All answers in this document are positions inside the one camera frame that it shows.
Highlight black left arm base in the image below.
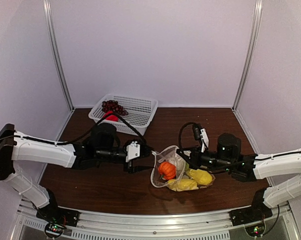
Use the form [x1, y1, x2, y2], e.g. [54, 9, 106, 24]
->
[32, 204, 80, 227]

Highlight white plastic perforated basket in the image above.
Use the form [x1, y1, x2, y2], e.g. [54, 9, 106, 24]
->
[88, 94, 159, 135]

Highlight left aluminium corner post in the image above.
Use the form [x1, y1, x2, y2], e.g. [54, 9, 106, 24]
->
[42, 0, 75, 112]

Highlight aluminium front rail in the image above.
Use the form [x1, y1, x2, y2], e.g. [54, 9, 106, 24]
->
[15, 197, 294, 240]

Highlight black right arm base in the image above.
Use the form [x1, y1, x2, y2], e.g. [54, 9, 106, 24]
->
[229, 206, 273, 226]

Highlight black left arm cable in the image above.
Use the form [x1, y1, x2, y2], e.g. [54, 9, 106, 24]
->
[12, 113, 156, 153]

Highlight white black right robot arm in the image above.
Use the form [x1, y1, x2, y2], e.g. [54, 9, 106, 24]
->
[176, 133, 301, 221]

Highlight purple fake grapes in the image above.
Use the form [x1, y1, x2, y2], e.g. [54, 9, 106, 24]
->
[101, 100, 128, 116]

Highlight red fake food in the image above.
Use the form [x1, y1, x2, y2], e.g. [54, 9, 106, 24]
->
[103, 111, 119, 122]

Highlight clear zip top bag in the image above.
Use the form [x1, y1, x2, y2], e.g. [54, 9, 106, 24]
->
[150, 145, 216, 192]

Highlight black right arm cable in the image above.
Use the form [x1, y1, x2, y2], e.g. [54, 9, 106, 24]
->
[178, 121, 256, 173]

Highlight yellow fake banana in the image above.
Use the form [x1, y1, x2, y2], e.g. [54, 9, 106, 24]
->
[167, 178, 199, 192]

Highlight yellow fake lemon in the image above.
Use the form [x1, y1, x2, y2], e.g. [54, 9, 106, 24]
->
[186, 168, 213, 186]

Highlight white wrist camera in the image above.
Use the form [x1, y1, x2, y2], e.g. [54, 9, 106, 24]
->
[192, 123, 209, 153]
[124, 140, 152, 163]

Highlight right aluminium corner post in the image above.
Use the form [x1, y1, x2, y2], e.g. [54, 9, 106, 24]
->
[232, 0, 263, 112]

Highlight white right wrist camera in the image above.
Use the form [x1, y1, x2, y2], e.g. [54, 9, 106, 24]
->
[192, 123, 209, 153]

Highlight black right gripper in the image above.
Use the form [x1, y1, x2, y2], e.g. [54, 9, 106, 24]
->
[176, 144, 233, 173]

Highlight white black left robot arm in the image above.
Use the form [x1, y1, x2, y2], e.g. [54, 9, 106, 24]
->
[0, 123, 153, 222]

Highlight aluminium corner post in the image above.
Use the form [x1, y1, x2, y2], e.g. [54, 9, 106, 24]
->
[232, 0, 263, 112]
[42, 0, 75, 112]

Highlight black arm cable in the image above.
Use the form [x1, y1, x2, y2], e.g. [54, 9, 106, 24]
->
[12, 113, 156, 153]
[178, 121, 256, 173]

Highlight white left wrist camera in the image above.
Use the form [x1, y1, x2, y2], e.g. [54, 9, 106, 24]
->
[124, 140, 152, 163]

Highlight orange fake food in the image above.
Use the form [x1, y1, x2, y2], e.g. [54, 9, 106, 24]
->
[158, 161, 176, 180]

